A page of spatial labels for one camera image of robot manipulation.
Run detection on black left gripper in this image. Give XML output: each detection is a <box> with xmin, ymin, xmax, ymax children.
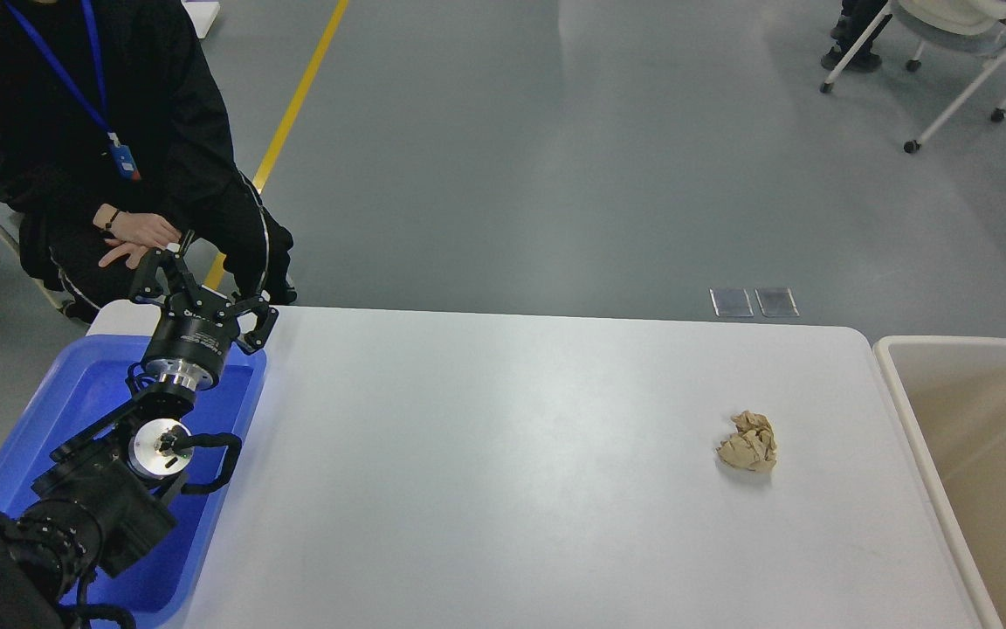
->
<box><xmin>129</xmin><ymin>248</ymin><xmax>279</xmax><ymax>391</ymax></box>

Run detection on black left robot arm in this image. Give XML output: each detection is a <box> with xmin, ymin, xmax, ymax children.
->
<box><xmin>0</xmin><ymin>247</ymin><xmax>279</xmax><ymax>628</ymax></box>

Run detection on person's hand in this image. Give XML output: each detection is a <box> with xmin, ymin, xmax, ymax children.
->
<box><xmin>97</xmin><ymin>211</ymin><xmax>183</xmax><ymax>268</ymax></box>

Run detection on seated person in black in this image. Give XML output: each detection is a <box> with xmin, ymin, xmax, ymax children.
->
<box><xmin>0</xmin><ymin>1</ymin><xmax>297</xmax><ymax>322</ymax></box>

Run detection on blue plastic bin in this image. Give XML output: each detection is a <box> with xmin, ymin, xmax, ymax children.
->
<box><xmin>0</xmin><ymin>335</ymin><xmax>267</xmax><ymax>628</ymax></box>

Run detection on white board on floor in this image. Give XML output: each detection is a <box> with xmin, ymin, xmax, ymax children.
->
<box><xmin>181</xmin><ymin>1</ymin><xmax>221</xmax><ymax>40</ymax></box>

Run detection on left floor socket plate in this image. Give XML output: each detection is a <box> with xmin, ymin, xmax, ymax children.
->
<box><xmin>709</xmin><ymin>287</ymin><xmax>755</xmax><ymax>318</ymax></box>

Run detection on floor socket plate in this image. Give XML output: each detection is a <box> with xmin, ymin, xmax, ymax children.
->
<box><xmin>709</xmin><ymin>287</ymin><xmax>755</xmax><ymax>318</ymax></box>
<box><xmin>755</xmin><ymin>287</ymin><xmax>800</xmax><ymax>318</ymax></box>

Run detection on crumpled brown paper ball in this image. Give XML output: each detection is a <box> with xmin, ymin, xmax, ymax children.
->
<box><xmin>715</xmin><ymin>411</ymin><xmax>778</xmax><ymax>473</ymax></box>

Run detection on right floor socket plate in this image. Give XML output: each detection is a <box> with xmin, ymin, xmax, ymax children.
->
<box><xmin>755</xmin><ymin>287</ymin><xmax>800</xmax><ymax>318</ymax></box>

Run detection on person's feet by chair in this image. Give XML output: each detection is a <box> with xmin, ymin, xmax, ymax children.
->
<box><xmin>821</xmin><ymin>0</ymin><xmax>890</xmax><ymax>74</ymax></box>

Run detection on beige plastic bin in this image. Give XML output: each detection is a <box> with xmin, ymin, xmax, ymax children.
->
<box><xmin>873</xmin><ymin>335</ymin><xmax>1006</xmax><ymax>628</ymax></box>

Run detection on white office chair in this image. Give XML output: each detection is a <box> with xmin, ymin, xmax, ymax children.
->
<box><xmin>819</xmin><ymin>1</ymin><xmax>1006</xmax><ymax>154</ymax></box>

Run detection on blue lanyard with badge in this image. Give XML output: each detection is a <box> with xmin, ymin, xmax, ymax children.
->
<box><xmin>3</xmin><ymin>0</ymin><xmax>142</xmax><ymax>183</ymax></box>

